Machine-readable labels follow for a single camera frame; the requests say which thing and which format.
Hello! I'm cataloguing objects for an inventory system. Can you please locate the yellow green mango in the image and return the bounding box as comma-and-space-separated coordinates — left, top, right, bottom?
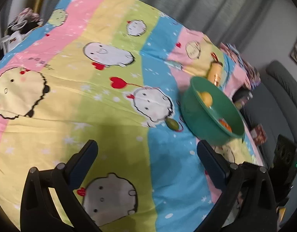
165, 118, 180, 131

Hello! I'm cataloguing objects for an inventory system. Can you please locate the yellow fruit in basin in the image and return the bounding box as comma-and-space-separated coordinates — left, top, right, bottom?
197, 92, 213, 107

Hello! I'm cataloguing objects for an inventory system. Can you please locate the red patterned snack packet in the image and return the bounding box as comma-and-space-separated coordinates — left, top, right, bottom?
250, 124, 267, 146

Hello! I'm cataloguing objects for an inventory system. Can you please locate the colourful cartoon bed sheet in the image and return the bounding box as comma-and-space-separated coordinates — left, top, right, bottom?
0, 0, 246, 231

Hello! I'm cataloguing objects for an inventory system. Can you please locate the grey sofa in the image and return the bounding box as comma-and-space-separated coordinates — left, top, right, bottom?
233, 60, 297, 213

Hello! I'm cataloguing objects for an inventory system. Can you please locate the green plastic basin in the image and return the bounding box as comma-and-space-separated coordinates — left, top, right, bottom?
180, 77, 245, 146

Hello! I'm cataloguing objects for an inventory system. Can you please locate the black white clutter pile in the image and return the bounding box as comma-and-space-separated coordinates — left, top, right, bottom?
0, 8, 43, 54

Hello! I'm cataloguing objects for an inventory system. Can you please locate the grey curtain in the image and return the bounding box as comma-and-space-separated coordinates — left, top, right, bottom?
39, 0, 274, 51

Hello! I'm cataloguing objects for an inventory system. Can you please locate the yellow bottle red strap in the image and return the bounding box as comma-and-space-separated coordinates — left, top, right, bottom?
207, 52, 223, 88

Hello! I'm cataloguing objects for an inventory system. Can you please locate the orange fruit in basin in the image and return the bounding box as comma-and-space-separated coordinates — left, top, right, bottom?
219, 118, 232, 132

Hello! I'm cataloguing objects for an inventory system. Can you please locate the clear plastic bottle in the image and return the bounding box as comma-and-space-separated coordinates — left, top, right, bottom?
234, 92, 253, 110

